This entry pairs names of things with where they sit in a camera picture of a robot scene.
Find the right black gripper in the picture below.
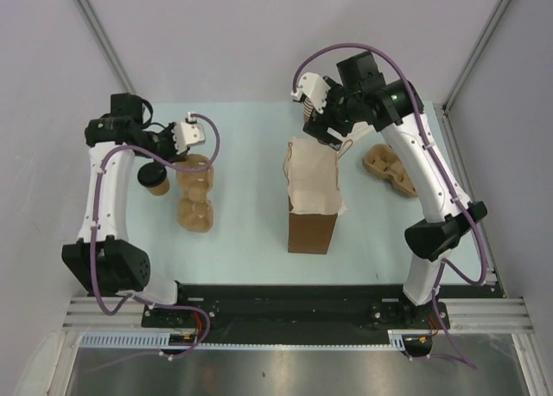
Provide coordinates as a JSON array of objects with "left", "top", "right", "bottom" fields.
[{"left": 303, "top": 75, "right": 363, "bottom": 150}]

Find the black plastic cup lid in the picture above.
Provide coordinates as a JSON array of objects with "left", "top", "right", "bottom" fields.
[{"left": 137, "top": 162, "right": 167, "bottom": 188}]

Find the brown paper coffee cup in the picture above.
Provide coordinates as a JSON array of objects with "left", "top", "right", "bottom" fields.
[{"left": 147, "top": 178, "right": 170, "bottom": 196}]

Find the brown paper takeout bag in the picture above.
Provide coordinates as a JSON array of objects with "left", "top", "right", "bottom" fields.
[{"left": 283, "top": 137, "right": 346, "bottom": 255}]

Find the brown cardboard cup carrier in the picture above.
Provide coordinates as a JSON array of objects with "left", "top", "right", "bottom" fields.
[{"left": 362, "top": 144, "right": 418, "bottom": 198}]

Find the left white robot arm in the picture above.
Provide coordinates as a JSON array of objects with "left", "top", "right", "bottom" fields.
[{"left": 61, "top": 93, "right": 191, "bottom": 327}]

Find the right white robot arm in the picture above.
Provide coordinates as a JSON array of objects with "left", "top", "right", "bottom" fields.
[{"left": 291, "top": 44, "right": 487, "bottom": 328}]

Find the stack of brown paper cups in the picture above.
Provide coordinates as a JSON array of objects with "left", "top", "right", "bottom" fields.
[{"left": 302, "top": 99, "right": 314, "bottom": 122}]

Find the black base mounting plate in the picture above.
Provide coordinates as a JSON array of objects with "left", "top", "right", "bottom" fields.
[{"left": 88, "top": 283, "right": 502, "bottom": 345}]

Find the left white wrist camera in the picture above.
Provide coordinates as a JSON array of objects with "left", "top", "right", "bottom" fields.
[{"left": 171, "top": 112, "right": 206, "bottom": 155}]

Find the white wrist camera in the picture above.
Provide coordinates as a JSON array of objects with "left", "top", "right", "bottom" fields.
[
  {"left": 290, "top": 73, "right": 331, "bottom": 113},
  {"left": 171, "top": 112, "right": 206, "bottom": 155}
]

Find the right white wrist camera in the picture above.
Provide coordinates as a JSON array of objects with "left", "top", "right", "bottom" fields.
[{"left": 290, "top": 73, "right": 331, "bottom": 113}]

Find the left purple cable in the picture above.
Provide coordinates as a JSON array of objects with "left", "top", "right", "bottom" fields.
[{"left": 81, "top": 113, "right": 224, "bottom": 371}]

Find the purple cable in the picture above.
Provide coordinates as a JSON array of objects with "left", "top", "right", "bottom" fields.
[
  {"left": 81, "top": 113, "right": 224, "bottom": 371},
  {"left": 293, "top": 43, "right": 489, "bottom": 371}
]

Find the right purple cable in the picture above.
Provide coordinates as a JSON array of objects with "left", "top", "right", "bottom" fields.
[{"left": 293, "top": 43, "right": 489, "bottom": 371}]

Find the white slotted cable duct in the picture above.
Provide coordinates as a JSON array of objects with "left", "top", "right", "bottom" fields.
[{"left": 79, "top": 331, "right": 405, "bottom": 352}]

